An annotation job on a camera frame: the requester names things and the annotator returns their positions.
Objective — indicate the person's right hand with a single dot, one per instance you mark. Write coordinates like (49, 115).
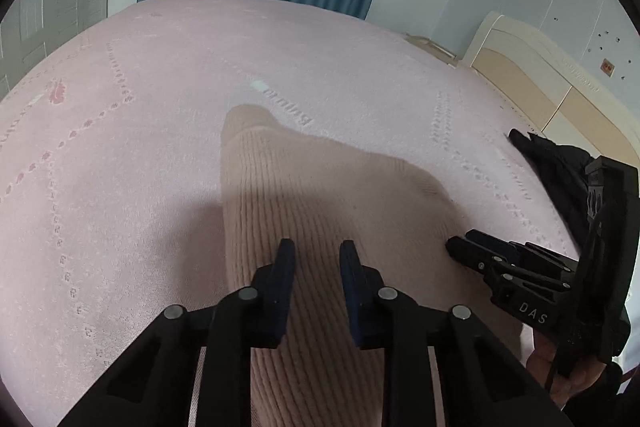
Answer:
(561, 390)

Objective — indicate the white wardrobe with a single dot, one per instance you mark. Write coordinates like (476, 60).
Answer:
(32, 29)

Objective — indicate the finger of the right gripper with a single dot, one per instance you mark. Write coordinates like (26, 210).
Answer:
(497, 271)
(528, 256)

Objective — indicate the black puffer jacket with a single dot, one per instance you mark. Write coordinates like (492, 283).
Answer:
(562, 171)

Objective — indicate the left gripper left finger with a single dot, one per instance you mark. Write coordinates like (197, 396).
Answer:
(193, 367)

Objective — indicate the pink knit sweater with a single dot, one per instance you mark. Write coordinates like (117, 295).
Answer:
(277, 183)

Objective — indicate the pink bed sheet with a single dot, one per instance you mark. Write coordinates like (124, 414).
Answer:
(111, 204)

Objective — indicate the cream wooden headboard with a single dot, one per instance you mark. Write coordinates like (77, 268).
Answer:
(560, 98)

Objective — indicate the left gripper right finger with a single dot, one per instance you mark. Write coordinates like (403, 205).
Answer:
(441, 368)

